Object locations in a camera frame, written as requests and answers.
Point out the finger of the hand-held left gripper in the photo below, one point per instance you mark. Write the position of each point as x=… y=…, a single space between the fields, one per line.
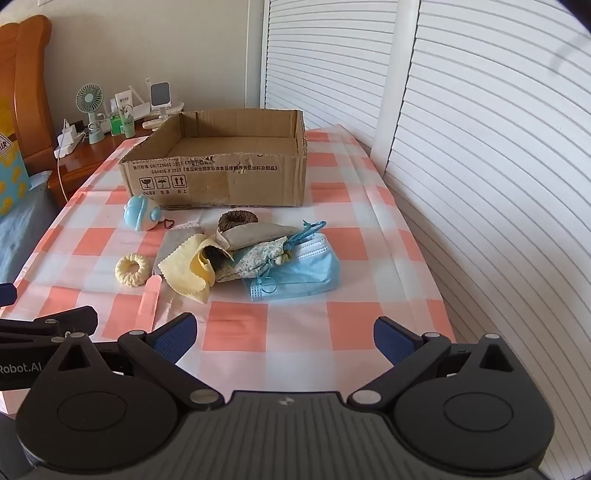
x=7 y=294
x=27 y=328

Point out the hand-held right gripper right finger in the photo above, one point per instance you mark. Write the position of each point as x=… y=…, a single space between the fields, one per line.
x=392 y=339

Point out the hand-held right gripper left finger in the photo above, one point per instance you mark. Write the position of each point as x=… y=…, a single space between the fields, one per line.
x=175 y=337

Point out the pink strip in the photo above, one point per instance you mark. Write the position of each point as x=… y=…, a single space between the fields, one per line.
x=147 y=302

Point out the yellow cleaning cloth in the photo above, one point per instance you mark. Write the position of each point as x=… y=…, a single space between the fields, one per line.
x=184 y=267

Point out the cream scrunchie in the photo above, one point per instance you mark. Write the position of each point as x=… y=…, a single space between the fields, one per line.
x=124 y=272

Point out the grey sachet with lace edge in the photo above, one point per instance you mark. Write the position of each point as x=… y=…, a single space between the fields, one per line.
x=258 y=233
x=178 y=242

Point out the blue face mask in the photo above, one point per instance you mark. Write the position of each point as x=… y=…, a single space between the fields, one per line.
x=304 y=272

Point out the blue white round toy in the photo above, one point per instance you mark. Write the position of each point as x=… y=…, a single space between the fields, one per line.
x=141 y=213

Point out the brown scrunchie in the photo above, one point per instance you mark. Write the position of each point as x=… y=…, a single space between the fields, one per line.
x=236 y=219

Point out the brown cardboard box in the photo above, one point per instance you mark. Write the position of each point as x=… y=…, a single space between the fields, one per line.
x=207 y=180

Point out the pink white checked tablecloth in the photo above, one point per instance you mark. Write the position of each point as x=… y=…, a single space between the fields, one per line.
x=295 y=332

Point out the yellow printed bag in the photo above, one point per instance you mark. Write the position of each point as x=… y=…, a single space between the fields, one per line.
x=11 y=180

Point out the white power strip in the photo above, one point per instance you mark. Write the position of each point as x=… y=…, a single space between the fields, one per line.
x=69 y=146

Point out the wooden nightstand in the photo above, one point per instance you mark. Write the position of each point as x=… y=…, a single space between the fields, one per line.
x=97 y=159

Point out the white charger plug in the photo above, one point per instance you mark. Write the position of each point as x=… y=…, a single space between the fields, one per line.
x=68 y=129

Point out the wooden bed headboard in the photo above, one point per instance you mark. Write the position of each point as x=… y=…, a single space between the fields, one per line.
x=27 y=92

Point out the pale green bottle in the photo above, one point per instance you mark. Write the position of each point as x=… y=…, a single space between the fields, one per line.
x=128 y=124

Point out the green desk fan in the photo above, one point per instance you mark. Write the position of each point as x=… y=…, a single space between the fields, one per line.
x=89 y=99

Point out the white remote control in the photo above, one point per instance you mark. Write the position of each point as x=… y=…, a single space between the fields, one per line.
x=154 y=123

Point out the white louvered closet door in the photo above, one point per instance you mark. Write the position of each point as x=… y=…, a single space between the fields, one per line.
x=485 y=138
x=323 y=55

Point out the white router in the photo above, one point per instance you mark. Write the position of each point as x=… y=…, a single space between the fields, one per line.
x=173 y=107

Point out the white phone stand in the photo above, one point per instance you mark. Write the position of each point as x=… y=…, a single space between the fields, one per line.
x=160 y=94

